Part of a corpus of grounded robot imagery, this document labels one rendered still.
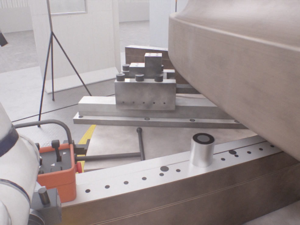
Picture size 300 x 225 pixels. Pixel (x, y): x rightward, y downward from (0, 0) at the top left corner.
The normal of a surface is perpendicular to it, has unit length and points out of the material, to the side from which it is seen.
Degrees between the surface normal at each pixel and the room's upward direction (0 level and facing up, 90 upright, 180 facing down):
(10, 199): 51
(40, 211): 90
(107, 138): 0
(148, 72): 90
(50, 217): 90
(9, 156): 77
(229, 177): 90
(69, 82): 37
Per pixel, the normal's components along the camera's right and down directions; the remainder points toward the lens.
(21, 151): 0.97, -0.25
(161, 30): -0.79, 0.27
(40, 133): 0.00, -0.90
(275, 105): -0.92, 0.18
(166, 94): -0.06, 0.44
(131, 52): -0.43, 0.40
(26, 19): 0.61, 0.35
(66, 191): 0.33, 0.52
